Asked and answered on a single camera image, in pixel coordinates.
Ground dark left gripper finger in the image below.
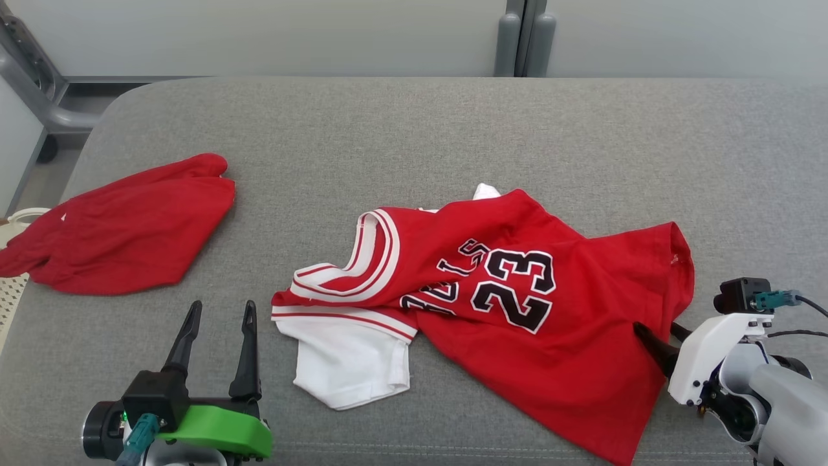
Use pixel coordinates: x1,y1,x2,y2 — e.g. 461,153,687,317
162,300,203,377
228,300,263,401

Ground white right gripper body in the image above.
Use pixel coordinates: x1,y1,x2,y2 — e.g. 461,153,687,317
668,313,774,407

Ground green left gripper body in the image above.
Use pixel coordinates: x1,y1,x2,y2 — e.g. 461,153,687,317
155,398,274,460

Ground red basketball jersey shirt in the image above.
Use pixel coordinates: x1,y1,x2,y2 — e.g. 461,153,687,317
270,183,696,466

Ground red basketball shorts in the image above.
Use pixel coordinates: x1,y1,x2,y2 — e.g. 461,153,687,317
0,153,236,296

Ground white laundry basket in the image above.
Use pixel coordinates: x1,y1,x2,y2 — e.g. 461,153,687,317
0,207,51,353

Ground grey fabric sofa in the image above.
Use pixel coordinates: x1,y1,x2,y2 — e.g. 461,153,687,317
0,76,828,466

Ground grey wheeled frame leg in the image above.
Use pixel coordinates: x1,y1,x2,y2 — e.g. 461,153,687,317
0,13,107,146

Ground grey partition post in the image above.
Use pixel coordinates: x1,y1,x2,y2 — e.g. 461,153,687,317
494,0,526,77
525,0,558,77

